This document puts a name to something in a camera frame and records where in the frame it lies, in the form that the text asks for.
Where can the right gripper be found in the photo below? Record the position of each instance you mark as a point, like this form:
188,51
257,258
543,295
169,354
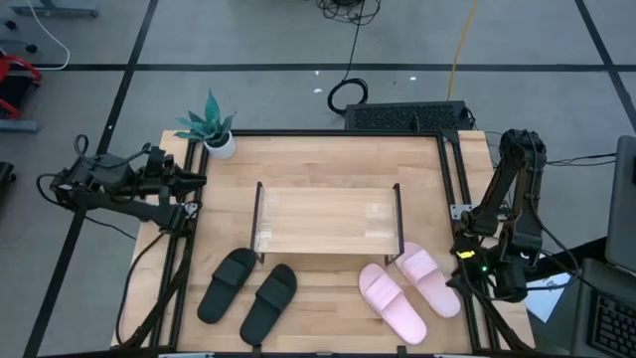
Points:
504,281

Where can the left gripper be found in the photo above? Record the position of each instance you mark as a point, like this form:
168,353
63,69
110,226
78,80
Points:
156,179

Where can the pink slide sandal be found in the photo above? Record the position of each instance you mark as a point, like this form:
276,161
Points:
427,278
392,303

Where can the black slide sandal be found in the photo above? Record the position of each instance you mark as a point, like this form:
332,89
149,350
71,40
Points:
226,286
268,305

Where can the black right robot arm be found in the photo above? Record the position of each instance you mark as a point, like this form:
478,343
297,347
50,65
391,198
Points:
524,199

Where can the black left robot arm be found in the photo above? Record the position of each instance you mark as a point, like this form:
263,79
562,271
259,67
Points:
124,209

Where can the green plant in white pot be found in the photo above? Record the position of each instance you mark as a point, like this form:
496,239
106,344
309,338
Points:
220,148

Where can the white paper sheet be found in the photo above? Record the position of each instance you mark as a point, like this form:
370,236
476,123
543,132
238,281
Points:
546,298

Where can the black desk bar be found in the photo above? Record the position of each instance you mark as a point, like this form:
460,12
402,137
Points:
576,253

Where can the grey laptop with black keyboard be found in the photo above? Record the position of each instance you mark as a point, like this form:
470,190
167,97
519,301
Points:
582,308

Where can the black keyboard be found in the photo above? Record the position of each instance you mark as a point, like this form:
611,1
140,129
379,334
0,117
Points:
397,117

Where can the grey flat monitor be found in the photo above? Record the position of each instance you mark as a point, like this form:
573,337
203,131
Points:
623,209

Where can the grey metal furniture foot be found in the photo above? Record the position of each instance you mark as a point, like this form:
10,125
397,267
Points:
59,9

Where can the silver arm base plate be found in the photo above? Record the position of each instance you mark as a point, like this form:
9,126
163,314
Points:
457,211

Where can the wooden shelf with black frame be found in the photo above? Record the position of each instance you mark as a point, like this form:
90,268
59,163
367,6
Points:
323,219

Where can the black aluminium table frame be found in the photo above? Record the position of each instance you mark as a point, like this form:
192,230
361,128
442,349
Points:
323,133

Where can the red metal frame cart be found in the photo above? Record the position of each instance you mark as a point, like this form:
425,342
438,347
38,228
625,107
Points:
22,62

